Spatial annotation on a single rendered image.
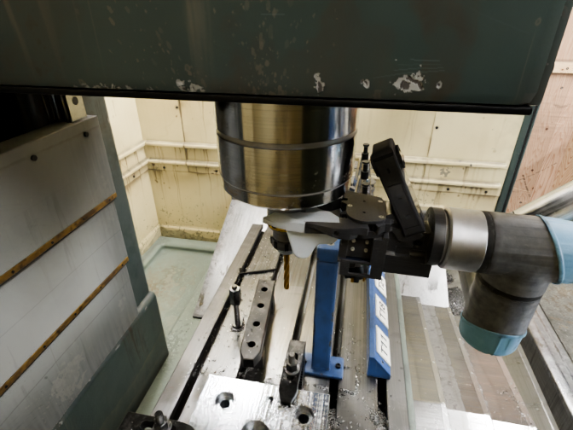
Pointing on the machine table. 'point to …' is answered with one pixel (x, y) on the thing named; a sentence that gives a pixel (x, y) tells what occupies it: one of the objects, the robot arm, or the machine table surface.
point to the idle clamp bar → (261, 307)
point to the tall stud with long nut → (235, 305)
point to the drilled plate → (203, 421)
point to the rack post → (324, 325)
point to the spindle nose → (286, 153)
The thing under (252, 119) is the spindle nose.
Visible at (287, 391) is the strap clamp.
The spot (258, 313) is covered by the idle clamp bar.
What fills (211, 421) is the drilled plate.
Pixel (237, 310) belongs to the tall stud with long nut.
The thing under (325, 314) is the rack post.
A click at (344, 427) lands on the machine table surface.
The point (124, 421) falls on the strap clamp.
